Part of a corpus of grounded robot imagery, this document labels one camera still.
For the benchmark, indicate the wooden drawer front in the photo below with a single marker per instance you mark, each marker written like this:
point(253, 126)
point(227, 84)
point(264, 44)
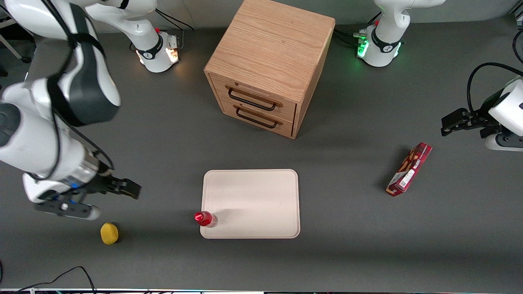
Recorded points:
point(286, 127)
point(286, 110)

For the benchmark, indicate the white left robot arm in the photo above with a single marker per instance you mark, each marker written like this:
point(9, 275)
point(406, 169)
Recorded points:
point(384, 36)

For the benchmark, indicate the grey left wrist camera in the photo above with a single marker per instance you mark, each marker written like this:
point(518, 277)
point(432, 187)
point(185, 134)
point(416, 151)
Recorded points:
point(506, 143)

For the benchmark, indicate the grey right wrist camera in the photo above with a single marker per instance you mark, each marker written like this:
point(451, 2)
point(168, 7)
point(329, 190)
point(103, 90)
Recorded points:
point(69, 210)

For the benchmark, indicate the small red coke bottle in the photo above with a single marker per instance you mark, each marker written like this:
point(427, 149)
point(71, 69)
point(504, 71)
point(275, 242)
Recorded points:
point(204, 219)

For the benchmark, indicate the cream rectangular plastic tray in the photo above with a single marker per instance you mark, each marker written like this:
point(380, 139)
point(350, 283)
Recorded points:
point(253, 204)

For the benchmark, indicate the aluminium frame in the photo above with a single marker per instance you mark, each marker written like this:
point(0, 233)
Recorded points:
point(12, 49)

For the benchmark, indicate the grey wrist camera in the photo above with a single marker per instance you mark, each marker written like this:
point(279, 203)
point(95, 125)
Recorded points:
point(69, 210)
point(506, 143)

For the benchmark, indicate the yellow toy mango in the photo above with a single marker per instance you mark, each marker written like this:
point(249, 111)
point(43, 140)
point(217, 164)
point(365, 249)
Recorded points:
point(109, 233)

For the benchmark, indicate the red snack box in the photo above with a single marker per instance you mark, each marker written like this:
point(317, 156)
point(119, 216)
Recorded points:
point(408, 169)

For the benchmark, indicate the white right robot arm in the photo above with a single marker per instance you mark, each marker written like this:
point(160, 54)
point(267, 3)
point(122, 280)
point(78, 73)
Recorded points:
point(36, 139)

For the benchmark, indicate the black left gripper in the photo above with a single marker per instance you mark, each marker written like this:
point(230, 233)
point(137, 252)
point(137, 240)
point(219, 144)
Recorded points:
point(479, 121)

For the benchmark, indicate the wooden drawer cabinet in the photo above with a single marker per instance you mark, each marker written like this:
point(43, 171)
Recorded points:
point(269, 45)

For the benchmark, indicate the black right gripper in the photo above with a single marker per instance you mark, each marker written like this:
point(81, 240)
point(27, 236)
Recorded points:
point(103, 183)

